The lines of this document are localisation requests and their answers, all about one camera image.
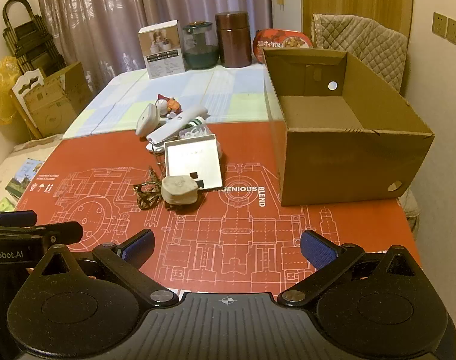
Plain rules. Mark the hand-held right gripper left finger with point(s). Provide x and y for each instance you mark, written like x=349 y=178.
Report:
x=139 y=249

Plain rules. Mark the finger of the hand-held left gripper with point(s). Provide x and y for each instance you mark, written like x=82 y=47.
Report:
x=17 y=218
x=62 y=232

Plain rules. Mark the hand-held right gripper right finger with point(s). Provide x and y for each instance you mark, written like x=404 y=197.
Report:
x=318 y=251

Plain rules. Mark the large brown cardboard box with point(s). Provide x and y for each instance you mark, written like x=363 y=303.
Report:
x=325 y=165

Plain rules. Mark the white square tray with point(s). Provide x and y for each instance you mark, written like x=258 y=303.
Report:
x=190 y=161

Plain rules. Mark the clear floss pick box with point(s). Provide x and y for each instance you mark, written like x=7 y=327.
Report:
x=192 y=133

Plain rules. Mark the white power adapter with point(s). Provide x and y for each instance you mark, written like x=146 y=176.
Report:
x=145 y=120

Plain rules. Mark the long white handheld device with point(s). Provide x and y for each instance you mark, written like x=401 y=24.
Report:
x=175 y=123

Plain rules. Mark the small green white bottle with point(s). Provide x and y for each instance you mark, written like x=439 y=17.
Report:
x=196 y=123

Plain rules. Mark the red cat figurine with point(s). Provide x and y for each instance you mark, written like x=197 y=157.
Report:
x=171 y=107

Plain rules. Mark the green picture booklet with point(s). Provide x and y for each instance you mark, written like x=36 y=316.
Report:
x=6 y=203

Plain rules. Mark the landscape picture booklet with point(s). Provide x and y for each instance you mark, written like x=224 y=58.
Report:
x=25 y=178

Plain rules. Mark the white patterned bedding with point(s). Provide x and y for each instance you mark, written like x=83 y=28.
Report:
x=10 y=153

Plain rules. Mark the round white plug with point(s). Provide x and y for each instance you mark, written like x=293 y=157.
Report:
x=177 y=191

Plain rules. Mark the red blueprint printed mat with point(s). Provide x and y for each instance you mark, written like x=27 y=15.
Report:
x=231 y=232

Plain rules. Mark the brown carton with white flap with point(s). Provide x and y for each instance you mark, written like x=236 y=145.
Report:
x=55 y=108

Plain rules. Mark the yellow plastic bag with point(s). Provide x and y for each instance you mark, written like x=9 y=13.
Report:
x=1 y=90

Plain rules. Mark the pastel checked tablecloth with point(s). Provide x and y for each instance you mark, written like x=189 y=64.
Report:
x=119 y=101

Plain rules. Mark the dark folding step ladder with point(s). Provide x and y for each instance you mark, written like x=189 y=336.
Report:
x=29 y=37

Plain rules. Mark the white product box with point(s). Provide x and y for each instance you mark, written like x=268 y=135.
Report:
x=164 y=56

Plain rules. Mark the glass jar with green lid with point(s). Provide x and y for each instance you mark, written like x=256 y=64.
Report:
x=200 y=56

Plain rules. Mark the red instant meal bowl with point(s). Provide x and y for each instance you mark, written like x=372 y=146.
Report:
x=284 y=39

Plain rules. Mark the mauve patterned curtain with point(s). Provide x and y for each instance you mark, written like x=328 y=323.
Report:
x=100 y=15

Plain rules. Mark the brown metal canister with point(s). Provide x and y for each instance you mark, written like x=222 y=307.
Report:
x=233 y=41

